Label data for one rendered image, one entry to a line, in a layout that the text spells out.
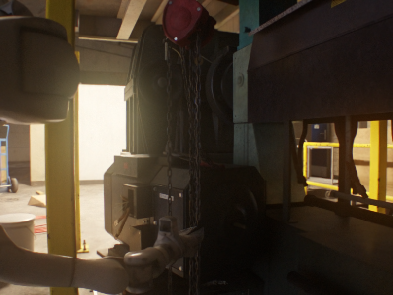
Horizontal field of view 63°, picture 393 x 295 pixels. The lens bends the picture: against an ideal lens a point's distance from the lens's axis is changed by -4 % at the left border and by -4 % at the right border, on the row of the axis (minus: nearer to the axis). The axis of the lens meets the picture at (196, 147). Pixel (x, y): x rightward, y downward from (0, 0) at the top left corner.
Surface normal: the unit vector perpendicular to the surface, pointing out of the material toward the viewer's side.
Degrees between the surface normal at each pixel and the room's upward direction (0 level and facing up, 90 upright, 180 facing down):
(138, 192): 90
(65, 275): 87
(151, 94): 85
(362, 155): 78
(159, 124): 90
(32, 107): 98
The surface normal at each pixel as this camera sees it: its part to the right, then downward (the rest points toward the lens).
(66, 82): 0.97, 0.01
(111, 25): 0.33, 0.03
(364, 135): -0.90, -0.20
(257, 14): -0.95, 0.01
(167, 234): -0.38, 0.03
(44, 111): 0.79, 0.14
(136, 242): -0.78, 0.02
